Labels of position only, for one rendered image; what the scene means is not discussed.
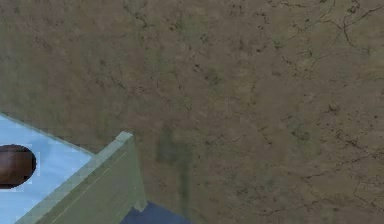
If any dark blue cloth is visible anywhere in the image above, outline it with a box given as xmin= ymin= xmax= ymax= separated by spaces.
xmin=119 ymin=200 xmax=194 ymax=224

